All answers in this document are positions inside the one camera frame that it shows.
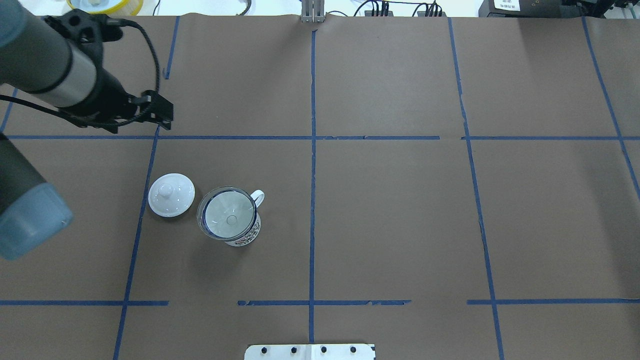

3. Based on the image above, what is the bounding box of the white enamel mug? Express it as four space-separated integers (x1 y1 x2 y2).
204 189 266 248

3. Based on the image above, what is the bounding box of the black computer box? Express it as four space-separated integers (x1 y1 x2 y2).
477 0 614 19

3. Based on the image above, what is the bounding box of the white camera stand column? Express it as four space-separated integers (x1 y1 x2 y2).
244 343 377 360

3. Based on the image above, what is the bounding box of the far black camera cable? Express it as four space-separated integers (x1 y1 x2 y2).
0 18 162 128

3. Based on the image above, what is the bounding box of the yellow tape roll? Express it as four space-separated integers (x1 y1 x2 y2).
66 0 144 16

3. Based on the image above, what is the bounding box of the white ceramic lid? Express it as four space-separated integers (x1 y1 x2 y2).
147 173 195 218

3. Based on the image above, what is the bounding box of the aluminium frame post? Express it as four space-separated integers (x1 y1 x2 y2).
300 0 326 23

